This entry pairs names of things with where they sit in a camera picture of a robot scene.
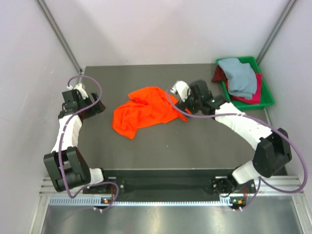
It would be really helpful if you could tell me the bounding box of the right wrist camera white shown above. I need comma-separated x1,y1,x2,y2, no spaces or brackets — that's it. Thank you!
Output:
170,80,189,102

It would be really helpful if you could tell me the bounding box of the grey slotted cable duct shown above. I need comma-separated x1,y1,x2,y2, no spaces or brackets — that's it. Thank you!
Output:
49,196,233,207

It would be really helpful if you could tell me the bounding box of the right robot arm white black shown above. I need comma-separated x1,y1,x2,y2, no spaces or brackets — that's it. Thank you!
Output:
170,80,292,193

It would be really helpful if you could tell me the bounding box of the grey blue t shirt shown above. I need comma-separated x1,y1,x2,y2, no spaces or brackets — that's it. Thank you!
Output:
218,58,257,99

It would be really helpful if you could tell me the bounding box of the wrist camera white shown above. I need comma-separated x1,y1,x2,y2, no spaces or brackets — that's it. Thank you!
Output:
67,83,89,99
170,80,189,102

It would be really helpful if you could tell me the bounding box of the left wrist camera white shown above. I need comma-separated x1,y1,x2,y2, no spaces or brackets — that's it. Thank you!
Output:
67,83,89,99

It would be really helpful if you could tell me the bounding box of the magenta t shirt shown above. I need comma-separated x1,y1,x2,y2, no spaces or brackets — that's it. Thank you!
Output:
230,72,262,104

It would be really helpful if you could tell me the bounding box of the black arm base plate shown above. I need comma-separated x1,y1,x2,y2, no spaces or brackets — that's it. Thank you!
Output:
82,169,256,202

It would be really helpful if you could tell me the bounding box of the green plastic bin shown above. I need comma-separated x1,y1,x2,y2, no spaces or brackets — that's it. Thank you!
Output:
221,57,274,111

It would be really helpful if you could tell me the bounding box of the orange t shirt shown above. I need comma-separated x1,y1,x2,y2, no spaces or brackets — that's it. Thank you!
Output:
112,86,188,139

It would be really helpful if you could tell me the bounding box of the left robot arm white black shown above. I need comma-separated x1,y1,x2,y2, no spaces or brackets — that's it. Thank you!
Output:
43,84,111,194

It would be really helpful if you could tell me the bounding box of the dark red t shirt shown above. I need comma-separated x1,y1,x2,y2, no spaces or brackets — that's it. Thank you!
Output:
212,65,227,82

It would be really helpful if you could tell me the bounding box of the aluminium frame rail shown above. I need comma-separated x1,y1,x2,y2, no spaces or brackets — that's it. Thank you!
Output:
39,175,301,196

